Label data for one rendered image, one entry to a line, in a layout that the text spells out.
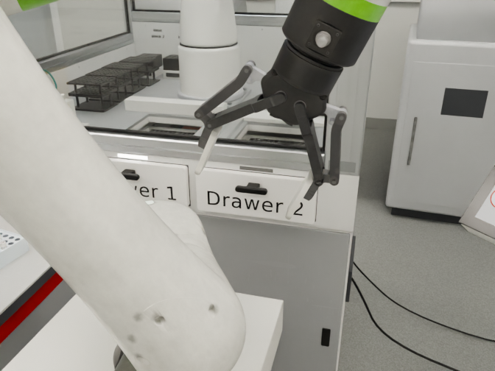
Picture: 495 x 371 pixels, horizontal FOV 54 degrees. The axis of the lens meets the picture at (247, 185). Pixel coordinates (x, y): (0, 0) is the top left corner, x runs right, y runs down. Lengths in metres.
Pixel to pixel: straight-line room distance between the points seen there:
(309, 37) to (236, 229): 0.77
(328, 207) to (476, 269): 1.59
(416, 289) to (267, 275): 1.23
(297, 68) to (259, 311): 0.47
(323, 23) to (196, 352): 0.35
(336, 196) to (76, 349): 0.63
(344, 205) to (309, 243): 0.14
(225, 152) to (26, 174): 0.79
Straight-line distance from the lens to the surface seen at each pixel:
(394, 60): 4.28
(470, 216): 0.94
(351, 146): 1.08
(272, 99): 0.58
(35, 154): 0.39
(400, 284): 2.41
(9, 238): 1.27
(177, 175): 1.18
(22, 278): 1.17
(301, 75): 0.55
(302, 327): 1.36
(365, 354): 2.02
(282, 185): 1.12
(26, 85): 0.39
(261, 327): 0.84
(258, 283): 1.30
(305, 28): 0.53
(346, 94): 1.04
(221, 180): 1.15
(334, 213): 1.15
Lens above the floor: 1.39
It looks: 26 degrees down
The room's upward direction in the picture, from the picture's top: straight up
